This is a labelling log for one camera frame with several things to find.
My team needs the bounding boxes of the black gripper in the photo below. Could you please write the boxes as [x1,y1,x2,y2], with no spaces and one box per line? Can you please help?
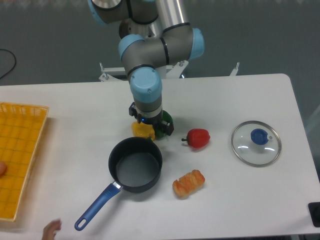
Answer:
[128,102,174,136]

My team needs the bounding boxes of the yellow toy bell pepper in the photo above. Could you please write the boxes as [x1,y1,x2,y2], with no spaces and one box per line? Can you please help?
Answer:
[131,121,156,141]

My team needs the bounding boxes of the dark saucepan with blue handle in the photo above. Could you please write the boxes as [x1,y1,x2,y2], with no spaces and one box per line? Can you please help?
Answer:
[74,137,163,231]

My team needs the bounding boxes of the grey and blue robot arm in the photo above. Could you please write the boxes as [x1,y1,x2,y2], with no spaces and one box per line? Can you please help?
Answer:
[88,0,205,136]

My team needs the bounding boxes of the green toy bell pepper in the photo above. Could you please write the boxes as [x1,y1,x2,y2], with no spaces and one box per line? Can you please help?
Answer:
[153,110,174,140]

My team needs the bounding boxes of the red toy bell pepper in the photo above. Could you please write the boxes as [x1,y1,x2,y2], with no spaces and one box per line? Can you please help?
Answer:
[181,128,211,149]

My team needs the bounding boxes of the person's hand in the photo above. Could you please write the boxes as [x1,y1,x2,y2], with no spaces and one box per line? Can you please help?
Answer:
[41,219,62,240]

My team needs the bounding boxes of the toy salmon sushi piece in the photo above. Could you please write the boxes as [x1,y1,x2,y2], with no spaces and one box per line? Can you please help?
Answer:
[172,169,206,199]

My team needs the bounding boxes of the glass lid with blue knob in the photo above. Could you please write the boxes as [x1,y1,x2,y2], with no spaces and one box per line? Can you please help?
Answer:
[230,120,282,168]

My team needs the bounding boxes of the yellow woven plastic basket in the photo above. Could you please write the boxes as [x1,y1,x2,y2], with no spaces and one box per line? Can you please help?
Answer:
[0,102,49,222]

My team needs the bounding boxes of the black device at table edge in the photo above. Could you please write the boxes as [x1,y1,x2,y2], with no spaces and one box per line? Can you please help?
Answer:
[308,202,320,228]

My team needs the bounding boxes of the round peach object in basket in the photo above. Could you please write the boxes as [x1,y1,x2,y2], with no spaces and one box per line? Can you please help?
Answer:
[0,161,7,177]

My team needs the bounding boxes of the black cable on floor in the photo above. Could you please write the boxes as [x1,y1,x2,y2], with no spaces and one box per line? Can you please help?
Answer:
[0,48,17,80]

